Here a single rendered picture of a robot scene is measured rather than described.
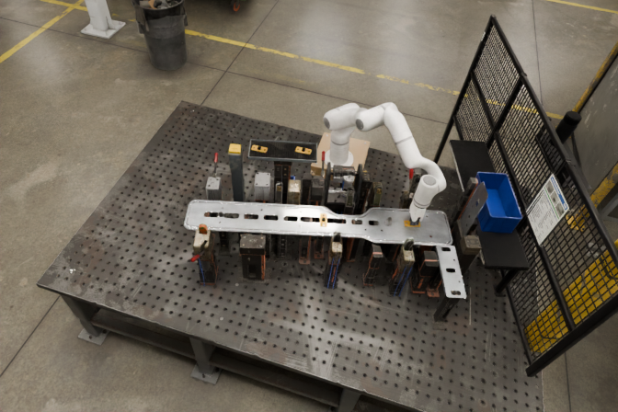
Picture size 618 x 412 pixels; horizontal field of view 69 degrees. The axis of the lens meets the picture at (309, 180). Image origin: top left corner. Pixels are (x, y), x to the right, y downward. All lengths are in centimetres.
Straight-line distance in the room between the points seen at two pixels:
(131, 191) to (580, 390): 307
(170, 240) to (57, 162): 191
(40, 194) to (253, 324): 235
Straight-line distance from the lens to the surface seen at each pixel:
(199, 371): 304
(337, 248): 220
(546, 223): 236
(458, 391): 242
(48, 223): 393
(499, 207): 264
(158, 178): 299
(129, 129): 446
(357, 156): 295
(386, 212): 244
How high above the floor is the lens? 287
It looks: 48 degrees down
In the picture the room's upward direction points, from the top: 6 degrees clockwise
